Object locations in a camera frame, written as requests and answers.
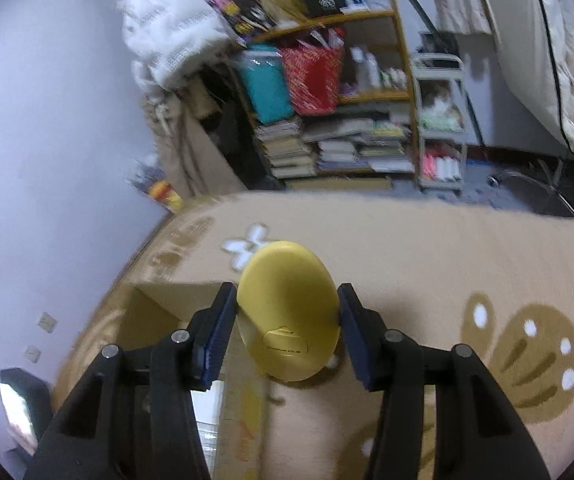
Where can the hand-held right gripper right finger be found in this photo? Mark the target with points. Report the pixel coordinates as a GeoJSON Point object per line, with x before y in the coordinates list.
{"type": "Point", "coordinates": [357, 340]}

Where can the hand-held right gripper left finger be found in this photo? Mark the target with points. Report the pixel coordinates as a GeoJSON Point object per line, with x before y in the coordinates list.
{"type": "Point", "coordinates": [219, 335]}

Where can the cardboard box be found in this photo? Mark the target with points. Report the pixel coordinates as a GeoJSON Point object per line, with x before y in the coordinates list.
{"type": "Point", "coordinates": [167, 305]}

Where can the yellow oval mirror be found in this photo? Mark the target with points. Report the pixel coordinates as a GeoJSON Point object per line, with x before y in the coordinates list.
{"type": "Point", "coordinates": [287, 305]}

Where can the beige flower-patterned rug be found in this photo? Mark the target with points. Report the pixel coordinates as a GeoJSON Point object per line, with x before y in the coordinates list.
{"type": "Point", "coordinates": [442, 250]}

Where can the yellow plush toy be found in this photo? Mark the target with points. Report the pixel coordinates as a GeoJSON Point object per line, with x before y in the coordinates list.
{"type": "Point", "coordinates": [167, 196]}

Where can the khaki trousers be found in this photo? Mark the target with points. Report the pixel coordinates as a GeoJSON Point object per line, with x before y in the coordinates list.
{"type": "Point", "coordinates": [192, 150]}

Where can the dark framed object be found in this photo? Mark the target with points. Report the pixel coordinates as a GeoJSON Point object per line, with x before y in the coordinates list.
{"type": "Point", "coordinates": [39, 400]}

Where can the white trolley cart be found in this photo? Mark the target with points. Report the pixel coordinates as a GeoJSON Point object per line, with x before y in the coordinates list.
{"type": "Point", "coordinates": [439, 120]}

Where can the teal bag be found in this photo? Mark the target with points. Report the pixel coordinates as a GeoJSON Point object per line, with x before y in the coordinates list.
{"type": "Point", "coordinates": [267, 85]}

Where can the red patterned bag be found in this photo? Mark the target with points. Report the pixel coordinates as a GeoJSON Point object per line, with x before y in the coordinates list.
{"type": "Point", "coordinates": [314, 77]}

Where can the row of cosmetic bottles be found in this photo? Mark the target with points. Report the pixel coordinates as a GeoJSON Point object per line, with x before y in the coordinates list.
{"type": "Point", "coordinates": [377, 72]}

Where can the wooden shelf unit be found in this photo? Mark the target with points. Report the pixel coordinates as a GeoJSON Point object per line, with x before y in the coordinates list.
{"type": "Point", "coordinates": [402, 60]}

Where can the white puffer jacket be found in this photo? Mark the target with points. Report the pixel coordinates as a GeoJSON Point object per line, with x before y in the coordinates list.
{"type": "Point", "coordinates": [167, 25]}

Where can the black pink printed bag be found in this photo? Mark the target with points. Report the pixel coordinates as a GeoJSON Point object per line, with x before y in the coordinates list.
{"type": "Point", "coordinates": [239, 10]}

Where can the white padded recliner chair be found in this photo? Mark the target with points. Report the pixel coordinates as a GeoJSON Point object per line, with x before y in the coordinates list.
{"type": "Point", "coordinates": [542, 60]}

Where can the white wall socket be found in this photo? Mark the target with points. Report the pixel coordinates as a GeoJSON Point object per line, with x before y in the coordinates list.
{"type": "Point", "coordinates": [32, 354]}
{"type": "Point", "coordinates": [46, 321]}

